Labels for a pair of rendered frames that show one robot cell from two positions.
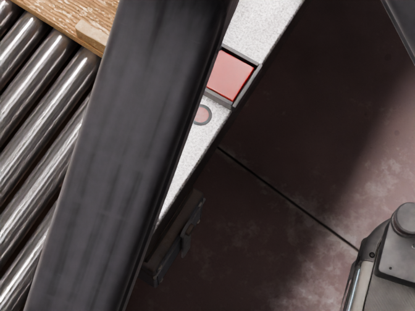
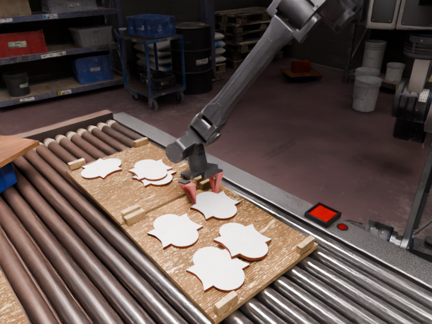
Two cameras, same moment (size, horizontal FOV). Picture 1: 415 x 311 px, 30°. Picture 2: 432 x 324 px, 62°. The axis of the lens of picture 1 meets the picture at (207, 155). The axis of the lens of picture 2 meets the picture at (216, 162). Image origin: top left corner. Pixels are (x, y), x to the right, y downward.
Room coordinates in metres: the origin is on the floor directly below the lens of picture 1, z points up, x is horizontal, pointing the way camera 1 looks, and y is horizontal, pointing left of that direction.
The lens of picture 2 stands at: (0.44, 0.88, 1.57)
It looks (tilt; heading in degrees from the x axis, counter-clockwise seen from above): 29 degrees down; 292
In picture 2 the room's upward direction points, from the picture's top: 1 degrees counter-clockwise
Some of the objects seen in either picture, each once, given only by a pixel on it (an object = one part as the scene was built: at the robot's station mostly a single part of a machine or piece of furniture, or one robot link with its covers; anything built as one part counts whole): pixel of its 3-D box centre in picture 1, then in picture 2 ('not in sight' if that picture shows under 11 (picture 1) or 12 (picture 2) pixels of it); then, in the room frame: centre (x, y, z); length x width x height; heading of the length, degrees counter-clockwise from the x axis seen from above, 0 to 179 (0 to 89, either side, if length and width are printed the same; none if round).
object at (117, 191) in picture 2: not in sight; (137, 176); (1.11, -0.01, 0.93); 0.41 x 0.35 x 0.02; 153
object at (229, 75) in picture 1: (225, 76); (323, 215); (0.48, -0.01, 0.92); 0.06 x 0.06 x 0.01; 65
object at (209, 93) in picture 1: (225, 75); (323, 214); (0.48, -0.01, 0.92); 0.08 x 0.08 x 0.02; 65
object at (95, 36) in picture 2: not in sight; (91, 35); (4.00, -3.32, 0.76); 0.50 x 0.36 x 0.24; 64
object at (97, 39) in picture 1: (96, 37); (305, 245); (0.50, 0.17, 0.95); 0.06 x 0.02 x 0.03; 62
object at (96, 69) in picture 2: not in sight; (91, 66); (4.07, -3.28, 0.32); 0.50 x 0.41 x 0.37; 54
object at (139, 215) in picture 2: not in sight; (134, 216); (0.97, 0.22, 0.95); 0.06 x 0.02 x 0.03; 62
